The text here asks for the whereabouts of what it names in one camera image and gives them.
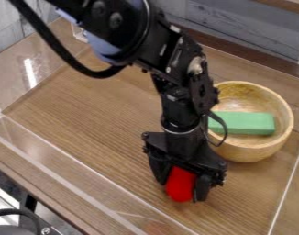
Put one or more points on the clear acrylic front wall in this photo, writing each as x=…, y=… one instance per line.
x=96, y=205

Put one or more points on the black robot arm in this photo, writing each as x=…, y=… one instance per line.
x=129, y=34

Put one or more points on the green rectangular block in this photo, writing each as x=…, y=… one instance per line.
x=248, y=123

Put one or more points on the black table leg mount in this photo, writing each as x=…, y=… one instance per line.
x=29, y=220

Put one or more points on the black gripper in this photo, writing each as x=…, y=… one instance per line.
x=186, y=149

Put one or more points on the wooden bowl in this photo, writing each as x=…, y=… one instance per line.
x=247, y=97

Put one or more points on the red felt strawberry toy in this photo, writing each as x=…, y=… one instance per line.
x=180, y=183

